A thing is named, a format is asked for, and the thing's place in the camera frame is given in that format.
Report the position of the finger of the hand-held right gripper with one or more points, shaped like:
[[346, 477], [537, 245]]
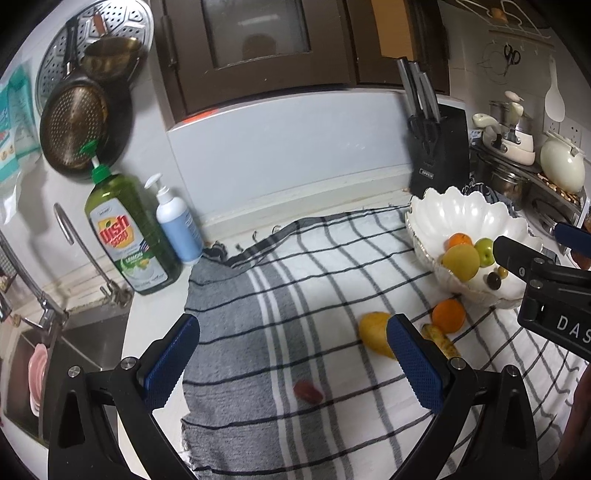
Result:
[[517, 254], [575, 237]]

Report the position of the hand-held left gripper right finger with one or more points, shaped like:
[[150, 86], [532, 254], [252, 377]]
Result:
[[415, 364]]

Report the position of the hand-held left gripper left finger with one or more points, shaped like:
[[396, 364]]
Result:
[[171, 364]]

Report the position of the beige longan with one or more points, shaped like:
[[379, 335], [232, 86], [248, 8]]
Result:
[[502, 272]]

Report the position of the green apple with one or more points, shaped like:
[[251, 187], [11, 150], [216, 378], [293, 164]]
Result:
[[485, 248]]

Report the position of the dark purple plum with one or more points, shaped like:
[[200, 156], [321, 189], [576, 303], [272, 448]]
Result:
[[493, 280]]

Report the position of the yellow apple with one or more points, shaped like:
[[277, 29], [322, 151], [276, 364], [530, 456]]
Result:
[[461, 262]]

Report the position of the large orange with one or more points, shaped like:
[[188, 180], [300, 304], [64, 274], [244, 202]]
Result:
[[458, 240]]

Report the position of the white scalloped bowl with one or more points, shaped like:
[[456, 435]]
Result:
[[461, 212]]

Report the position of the spotted small banana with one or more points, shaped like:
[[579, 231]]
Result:
[[441, 342]]

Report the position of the steel pan under shelf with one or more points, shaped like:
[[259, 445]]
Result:
[[547, 212]]

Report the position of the scattered beige garlic cloves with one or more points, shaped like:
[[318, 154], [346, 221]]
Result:
[[561, 189]]

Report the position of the yellow lemon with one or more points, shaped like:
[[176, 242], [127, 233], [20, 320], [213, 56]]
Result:
[[374, 332]]

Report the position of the countertop shelf rack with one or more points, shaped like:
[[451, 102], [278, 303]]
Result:
[[545, 189]]

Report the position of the small orange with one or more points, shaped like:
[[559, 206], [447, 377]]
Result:
[[448, 315]]

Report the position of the large steel stockpot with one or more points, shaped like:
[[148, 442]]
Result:
[[508, 182]]

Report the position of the cream lidded ceramic pot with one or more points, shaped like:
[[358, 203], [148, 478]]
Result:
[[562, 164]]

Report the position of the steel sink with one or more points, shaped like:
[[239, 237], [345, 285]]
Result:
[[78, 341]]

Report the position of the red date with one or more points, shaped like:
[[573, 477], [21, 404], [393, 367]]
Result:
[[308, 391]]

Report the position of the grey checked cloth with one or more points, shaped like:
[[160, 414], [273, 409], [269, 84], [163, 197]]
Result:
[[277, 323]]

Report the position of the black knife block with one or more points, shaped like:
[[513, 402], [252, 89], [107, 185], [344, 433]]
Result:
[[438, 157]]

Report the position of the green dish soap bottle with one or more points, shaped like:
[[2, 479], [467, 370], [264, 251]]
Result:
[[131, 240]]

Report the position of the pink bowls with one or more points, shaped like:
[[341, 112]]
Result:
[[38, 378]]

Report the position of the white rice paddle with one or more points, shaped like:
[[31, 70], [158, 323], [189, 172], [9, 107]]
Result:
[[554, 101]]

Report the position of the chrome curved faucet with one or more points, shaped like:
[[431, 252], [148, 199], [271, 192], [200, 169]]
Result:
[[87, 254]]

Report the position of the white and blue pump bottle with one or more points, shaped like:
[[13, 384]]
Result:
[[178, 226]]

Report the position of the chrome sink tap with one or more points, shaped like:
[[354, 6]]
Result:
[[32, 290]]

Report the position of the small hanging scissors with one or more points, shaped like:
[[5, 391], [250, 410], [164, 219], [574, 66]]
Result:
[[511, 57]]

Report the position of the dark frying pan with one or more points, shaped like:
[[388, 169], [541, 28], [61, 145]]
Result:
[[74, 124]]

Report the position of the brass ladle bowl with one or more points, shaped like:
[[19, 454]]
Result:
[[111, 55]]

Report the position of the perforated steel steamer plate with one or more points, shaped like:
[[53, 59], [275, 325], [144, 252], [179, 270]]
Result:
[[129, 18]]

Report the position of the white wall socket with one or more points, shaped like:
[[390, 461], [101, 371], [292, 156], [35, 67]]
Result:
[[572, 128]]

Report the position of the teal printed wall packet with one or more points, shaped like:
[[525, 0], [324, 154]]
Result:
[[23, 120]]

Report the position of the brown wooden window frame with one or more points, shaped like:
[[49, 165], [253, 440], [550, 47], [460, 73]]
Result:
[[277, 46]]

